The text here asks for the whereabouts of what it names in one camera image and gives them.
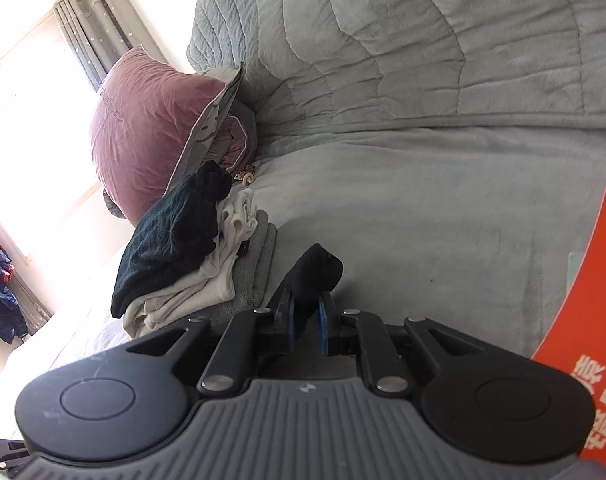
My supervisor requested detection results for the beige shirt with black sleeves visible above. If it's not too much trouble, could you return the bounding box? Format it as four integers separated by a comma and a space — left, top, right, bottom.
282, 243, 344, 322

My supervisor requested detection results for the folded grey pink quilt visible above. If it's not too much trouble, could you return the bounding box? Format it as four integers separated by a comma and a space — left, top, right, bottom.
210, 102, 258, 173

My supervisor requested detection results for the folded black garment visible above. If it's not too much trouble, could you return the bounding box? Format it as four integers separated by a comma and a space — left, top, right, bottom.
110, 160, 232, 319

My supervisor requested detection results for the pink pillow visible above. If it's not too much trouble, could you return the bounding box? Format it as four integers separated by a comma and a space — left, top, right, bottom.
89, 46, 244, 228

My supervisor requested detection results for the folded grey garment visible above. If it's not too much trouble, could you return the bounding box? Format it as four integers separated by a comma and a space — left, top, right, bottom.
203, 210, 280, 322

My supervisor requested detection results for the orange booklet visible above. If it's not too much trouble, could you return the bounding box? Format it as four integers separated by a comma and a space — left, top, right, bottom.
530, 187, 606, 462

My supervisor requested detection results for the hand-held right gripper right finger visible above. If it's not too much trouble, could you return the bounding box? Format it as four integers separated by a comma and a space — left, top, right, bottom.
318, 292, 484, 395

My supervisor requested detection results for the grey bed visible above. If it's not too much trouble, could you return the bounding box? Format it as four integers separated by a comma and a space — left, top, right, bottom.
3, 125, 606, 376

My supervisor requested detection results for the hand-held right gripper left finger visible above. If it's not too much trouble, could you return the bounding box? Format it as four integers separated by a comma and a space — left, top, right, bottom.
125, 282, 301, 393

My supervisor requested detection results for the grey quilted headboard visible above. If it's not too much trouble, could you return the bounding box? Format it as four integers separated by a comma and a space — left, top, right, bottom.
185, 0, 606, 161

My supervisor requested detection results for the folded cream garment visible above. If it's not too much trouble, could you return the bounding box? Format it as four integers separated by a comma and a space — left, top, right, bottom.
122, 187, 260, 338

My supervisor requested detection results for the grey star curtain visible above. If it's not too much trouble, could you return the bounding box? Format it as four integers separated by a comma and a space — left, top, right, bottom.
53, 0, 171, 96

